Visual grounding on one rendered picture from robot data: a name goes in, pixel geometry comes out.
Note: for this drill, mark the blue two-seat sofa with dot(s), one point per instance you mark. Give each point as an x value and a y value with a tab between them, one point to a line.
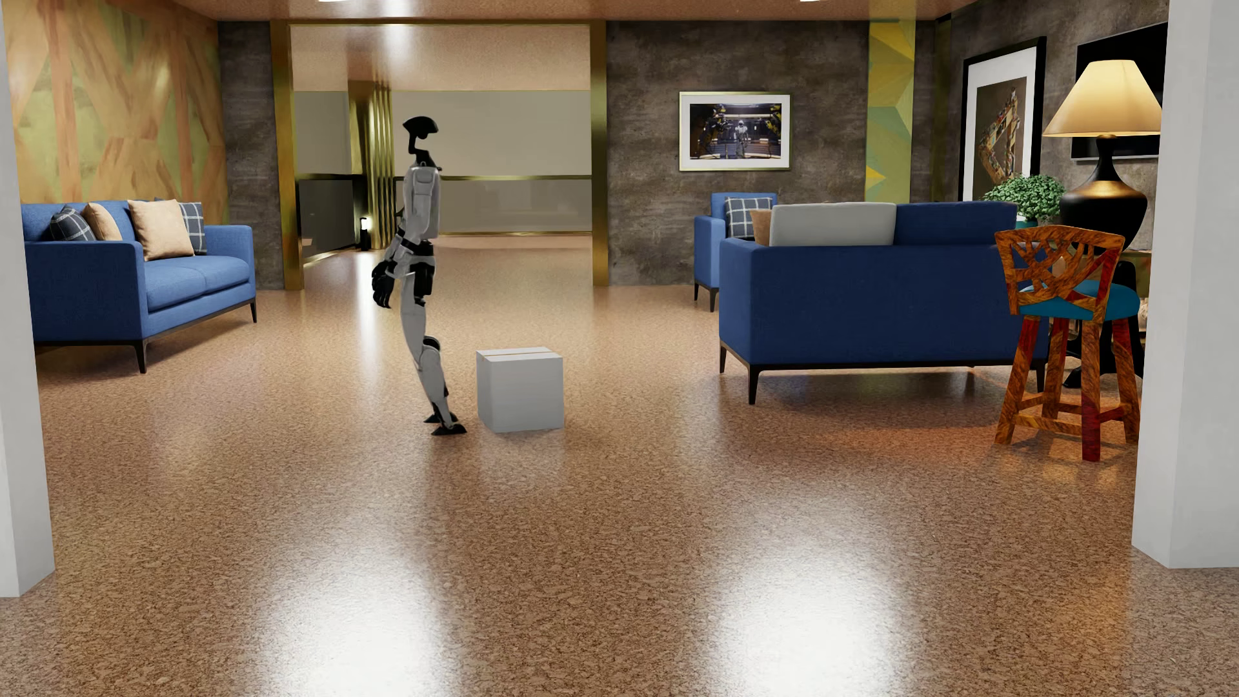
145	281

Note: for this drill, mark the small tan cushion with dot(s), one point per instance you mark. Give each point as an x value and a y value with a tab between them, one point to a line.
103	222

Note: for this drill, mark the black table lamp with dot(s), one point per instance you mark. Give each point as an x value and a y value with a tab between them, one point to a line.
1104	155

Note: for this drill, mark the large blue sofa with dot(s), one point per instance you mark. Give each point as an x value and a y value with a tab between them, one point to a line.
871	300

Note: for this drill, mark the small floor light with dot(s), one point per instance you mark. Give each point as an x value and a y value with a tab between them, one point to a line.
365	232

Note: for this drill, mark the blue plaid cushion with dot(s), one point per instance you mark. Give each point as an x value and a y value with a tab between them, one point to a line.
194	226

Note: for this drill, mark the dark plaid cushion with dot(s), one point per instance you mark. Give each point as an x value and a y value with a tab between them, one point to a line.
70	226

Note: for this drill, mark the black wall panel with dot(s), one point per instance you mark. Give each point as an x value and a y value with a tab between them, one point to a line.
1128	68

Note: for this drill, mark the light gray box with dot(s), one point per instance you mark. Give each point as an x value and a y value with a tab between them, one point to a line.
520	389

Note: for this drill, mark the wooden stool with teal seat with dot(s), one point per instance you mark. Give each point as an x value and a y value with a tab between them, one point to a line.
1063	329

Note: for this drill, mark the black framed abstract art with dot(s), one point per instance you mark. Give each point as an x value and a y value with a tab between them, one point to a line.
1002	121

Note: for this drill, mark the blue armchair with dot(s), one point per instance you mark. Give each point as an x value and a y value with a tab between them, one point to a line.
721	247

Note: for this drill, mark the large beige cushion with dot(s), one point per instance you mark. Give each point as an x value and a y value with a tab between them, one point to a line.
161	229

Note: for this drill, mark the white humanoid robot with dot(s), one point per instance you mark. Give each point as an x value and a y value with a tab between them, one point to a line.
420	208

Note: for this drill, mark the plaid armchair cushion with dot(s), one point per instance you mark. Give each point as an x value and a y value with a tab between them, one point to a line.
746	215

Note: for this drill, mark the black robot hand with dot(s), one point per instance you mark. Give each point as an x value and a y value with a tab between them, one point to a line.
383	285

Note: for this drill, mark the green potted plant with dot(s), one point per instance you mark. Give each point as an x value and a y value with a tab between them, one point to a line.
1028	195

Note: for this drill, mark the brown cushion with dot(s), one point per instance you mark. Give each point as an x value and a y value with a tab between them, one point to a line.
761	226

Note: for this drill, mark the light gray cushion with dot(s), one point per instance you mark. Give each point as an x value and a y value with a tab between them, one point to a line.
832	224

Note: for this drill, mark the white framed photo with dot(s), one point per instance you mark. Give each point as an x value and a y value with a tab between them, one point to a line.
734	131

